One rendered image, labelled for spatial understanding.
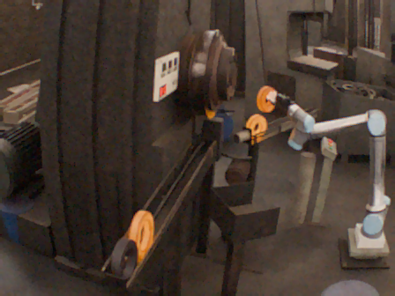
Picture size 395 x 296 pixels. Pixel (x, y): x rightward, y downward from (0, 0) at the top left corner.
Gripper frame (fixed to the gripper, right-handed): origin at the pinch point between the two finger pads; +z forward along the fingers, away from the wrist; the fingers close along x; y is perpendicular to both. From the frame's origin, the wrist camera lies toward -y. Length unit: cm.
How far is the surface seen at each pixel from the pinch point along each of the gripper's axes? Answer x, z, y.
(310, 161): -31, -30, -36
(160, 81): 94, -15, 28
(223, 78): 56, -14, 24
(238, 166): 22.8, -12.2, -37.2
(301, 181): -28, -30, -52
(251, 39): -167, 164, -36
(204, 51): 65, -5, 36
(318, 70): -190, 78, -33
